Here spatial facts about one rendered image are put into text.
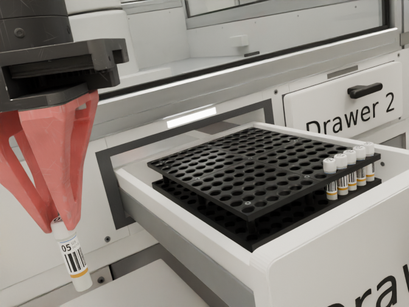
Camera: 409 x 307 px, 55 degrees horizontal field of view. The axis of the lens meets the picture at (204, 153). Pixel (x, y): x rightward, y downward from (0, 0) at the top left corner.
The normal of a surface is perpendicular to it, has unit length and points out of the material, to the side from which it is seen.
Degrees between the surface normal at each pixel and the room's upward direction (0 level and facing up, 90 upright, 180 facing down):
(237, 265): 90
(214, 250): 90
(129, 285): 0
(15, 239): 90
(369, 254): 90
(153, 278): 0
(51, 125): 110
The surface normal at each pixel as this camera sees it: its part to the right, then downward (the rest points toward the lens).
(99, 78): 0.01, 0.29
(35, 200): 0.98, -0.19
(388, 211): 0.51, 0.18
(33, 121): 0.07, 0.61
